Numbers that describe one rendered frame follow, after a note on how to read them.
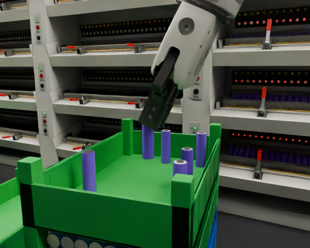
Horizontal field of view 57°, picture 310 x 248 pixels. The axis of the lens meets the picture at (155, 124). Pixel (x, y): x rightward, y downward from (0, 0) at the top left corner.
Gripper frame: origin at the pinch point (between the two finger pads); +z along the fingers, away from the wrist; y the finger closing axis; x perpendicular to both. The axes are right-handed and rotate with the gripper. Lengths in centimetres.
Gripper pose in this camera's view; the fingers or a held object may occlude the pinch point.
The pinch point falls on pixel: (155, 112)
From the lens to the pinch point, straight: 42.2
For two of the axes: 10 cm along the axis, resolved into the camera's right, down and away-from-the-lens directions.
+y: 3.1, -1.8, 9.3
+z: -4.0, 8.6, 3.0
